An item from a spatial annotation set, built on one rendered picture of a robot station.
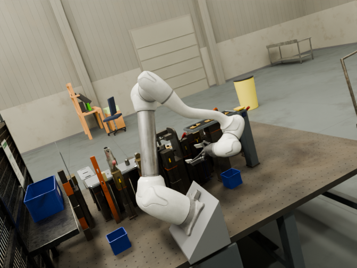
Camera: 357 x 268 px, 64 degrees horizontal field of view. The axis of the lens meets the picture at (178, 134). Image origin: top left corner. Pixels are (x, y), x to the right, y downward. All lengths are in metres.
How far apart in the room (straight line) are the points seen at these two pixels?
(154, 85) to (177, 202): 0.60
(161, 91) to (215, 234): 0.76
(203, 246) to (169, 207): 0.25
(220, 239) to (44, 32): 9.91
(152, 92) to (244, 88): 5.14
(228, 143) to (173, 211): 0.50
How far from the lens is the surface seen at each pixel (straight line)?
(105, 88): 10.67
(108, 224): 2.10
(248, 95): 6.59
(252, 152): 2.18
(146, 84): 1.49
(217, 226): 1.45
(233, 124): 1.73
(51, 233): 1.55
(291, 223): 1.85
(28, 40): 10.79
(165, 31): 11.31
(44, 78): 10.65
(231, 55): 12.44
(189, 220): 1.49
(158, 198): 1.41
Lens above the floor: 1.64
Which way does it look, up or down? 15 degrees down
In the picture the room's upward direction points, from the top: 17 degrees counter-clockwise
